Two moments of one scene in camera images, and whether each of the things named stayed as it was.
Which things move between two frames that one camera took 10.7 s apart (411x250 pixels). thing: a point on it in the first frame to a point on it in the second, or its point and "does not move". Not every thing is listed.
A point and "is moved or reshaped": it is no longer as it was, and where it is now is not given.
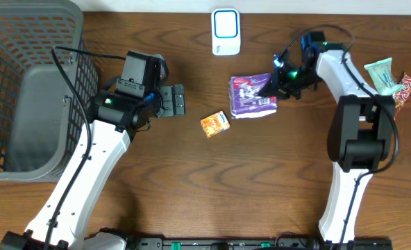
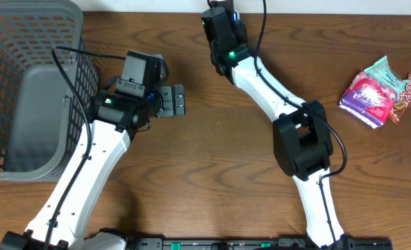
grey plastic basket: [33, 120] does not move
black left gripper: [173, 100] does not move
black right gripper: [285, 80] to [221, 3]
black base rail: [257, 243] does not move
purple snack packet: [246, 100] is moved or reshaped
